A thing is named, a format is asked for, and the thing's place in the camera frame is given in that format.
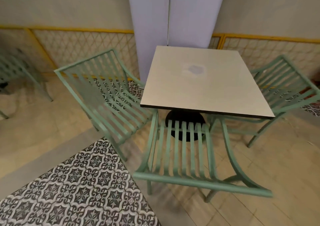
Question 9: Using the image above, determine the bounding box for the yellow framed lattice fence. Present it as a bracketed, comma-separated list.
[0, 25, 140, 84]
[209, 33, 320, 89]

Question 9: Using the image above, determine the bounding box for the black round table base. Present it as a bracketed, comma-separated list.
[165, 110, 207, 142]

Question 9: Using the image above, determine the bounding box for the green slatted metal chair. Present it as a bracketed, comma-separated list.
[54, 48, 158, 162]
[0, 48, 54, 119]
[209, 54, 320, 148]
[133, 112, 273, 203]

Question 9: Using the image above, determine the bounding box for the pale lavender pillar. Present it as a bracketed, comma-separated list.
[126, 0, 229, 84]

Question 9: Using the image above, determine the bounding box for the square beige table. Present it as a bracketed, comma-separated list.
[140, 45, 276, 120]

